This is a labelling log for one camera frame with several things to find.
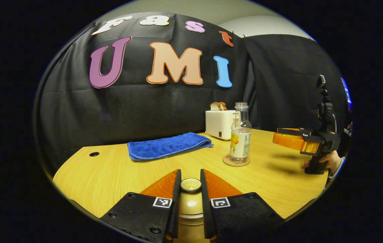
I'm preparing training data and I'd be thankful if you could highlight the clear glass water bottle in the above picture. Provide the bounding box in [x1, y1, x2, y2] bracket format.
[229, 102, 252, 165]

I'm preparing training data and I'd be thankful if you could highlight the white toaster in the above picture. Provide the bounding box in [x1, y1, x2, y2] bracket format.
[205, 110, 241, 141]

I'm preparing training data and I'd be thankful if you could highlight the blue glowing screen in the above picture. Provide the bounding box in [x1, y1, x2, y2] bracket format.
[341, 78, 353, 112]

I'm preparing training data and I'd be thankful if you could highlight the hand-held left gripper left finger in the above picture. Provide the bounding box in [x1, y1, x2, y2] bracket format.
[100, 169, 182, 243]

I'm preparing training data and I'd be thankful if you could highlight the round cork coaster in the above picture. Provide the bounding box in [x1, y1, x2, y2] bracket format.
[223, 154, 251, 167]

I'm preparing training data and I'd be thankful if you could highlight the blue folded towel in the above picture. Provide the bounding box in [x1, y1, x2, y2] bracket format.
[127, 132, 213, 162]

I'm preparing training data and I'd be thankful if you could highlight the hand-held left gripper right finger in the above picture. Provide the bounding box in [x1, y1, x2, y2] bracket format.
[200, 169, 285, 241]

